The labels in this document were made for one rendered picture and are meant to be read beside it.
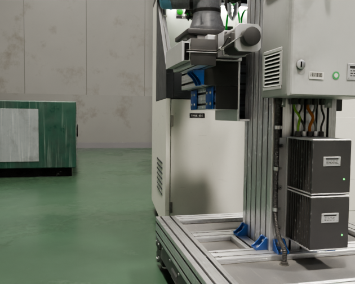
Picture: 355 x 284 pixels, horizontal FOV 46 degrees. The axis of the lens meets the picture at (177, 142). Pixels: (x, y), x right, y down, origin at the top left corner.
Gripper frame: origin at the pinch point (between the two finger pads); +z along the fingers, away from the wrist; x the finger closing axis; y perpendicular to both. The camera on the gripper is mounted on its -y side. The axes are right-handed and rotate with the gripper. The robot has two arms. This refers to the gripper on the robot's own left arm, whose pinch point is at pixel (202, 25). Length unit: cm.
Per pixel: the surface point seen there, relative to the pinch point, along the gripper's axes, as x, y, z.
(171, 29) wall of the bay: -32.1, -27.4, 8.3
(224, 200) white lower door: -5, 72, 69
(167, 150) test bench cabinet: -24, 62, 32
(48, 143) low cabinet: -252, -71, 107
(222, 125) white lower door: 2, 44, 38
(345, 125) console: 60, 22, 76
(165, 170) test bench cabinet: -27, 70, 39
